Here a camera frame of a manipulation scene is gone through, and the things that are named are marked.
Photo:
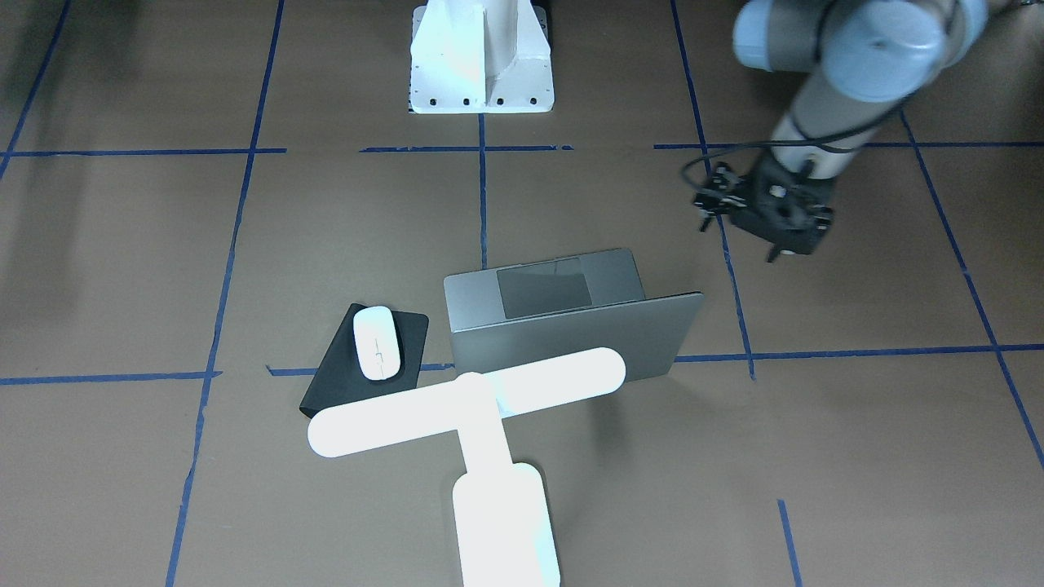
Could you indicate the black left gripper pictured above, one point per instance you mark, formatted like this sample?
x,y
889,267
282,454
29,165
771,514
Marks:
x,y
721,193

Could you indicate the grey laptop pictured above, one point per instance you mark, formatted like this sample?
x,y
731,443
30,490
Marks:
x,y
523,313

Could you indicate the white computer mouse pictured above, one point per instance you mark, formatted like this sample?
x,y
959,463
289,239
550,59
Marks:
x,y
378,351

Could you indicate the black mouse pad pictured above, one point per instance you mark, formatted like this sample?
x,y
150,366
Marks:
x,y
339,379

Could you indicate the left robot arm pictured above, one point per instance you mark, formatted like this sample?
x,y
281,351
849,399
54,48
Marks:
x,y
863,61

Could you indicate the white desk lamp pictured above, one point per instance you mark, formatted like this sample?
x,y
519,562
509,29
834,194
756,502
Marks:
x,y
502,522

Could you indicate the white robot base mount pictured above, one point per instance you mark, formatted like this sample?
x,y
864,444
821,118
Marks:
x,y
477,57

